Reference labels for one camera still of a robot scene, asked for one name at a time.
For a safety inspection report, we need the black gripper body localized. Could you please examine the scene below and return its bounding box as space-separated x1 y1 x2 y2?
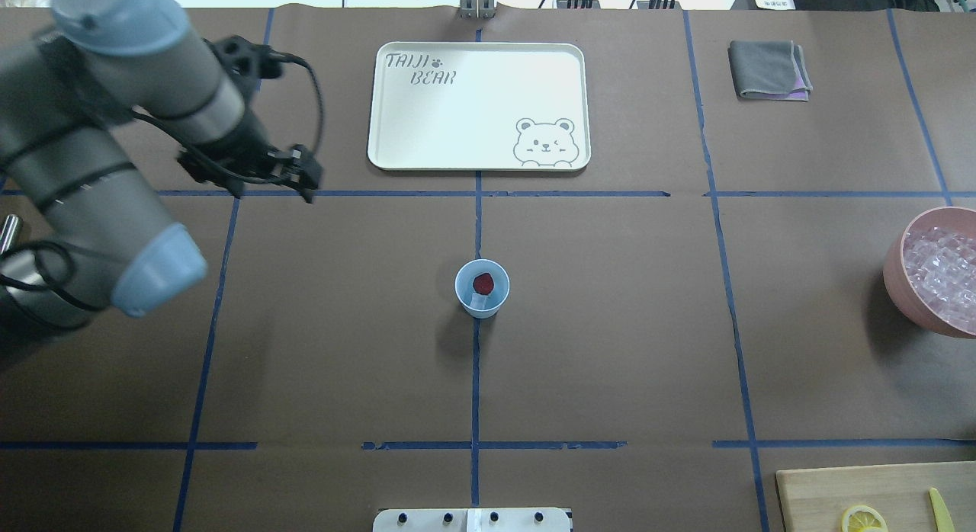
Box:
177 120 291 197

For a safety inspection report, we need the red strawberry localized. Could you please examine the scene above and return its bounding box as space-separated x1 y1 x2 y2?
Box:
473 272 495 296

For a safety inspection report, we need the light blue plastic cup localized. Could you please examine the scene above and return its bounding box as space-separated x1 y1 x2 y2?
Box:
454 260 510 319

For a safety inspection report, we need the metal muddler black tip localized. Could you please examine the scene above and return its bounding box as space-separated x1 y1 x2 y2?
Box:
0 215 22 254

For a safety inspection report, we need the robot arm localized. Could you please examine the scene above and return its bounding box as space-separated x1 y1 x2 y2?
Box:
2 0 323 351

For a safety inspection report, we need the pile of ice cubes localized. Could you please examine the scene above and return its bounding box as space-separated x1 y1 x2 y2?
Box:
903 226 975 330

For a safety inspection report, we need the cream bear tray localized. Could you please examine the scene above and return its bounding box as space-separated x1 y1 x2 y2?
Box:
368 41 592 173

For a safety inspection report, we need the grey folded cloth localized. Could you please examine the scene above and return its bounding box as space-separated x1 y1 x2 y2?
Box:
728 41 813 102

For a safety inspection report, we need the wooden cutting board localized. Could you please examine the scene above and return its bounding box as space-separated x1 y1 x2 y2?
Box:
776 460 975 531

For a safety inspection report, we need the lemon slices row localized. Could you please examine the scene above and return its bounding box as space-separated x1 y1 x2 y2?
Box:
839 505 889 532

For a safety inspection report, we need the pink bowl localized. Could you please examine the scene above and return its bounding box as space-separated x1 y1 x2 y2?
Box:
883 207 975 340

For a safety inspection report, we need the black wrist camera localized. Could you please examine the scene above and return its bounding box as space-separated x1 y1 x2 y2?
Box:
204 35 284 85

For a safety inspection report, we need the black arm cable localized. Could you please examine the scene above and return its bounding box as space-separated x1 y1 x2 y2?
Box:
259 52 327 167

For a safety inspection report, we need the aluminium frame post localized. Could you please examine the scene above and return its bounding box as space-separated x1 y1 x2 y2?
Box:
459 0 497 19

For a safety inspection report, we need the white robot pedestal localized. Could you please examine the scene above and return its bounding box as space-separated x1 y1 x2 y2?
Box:
372 507 574 531

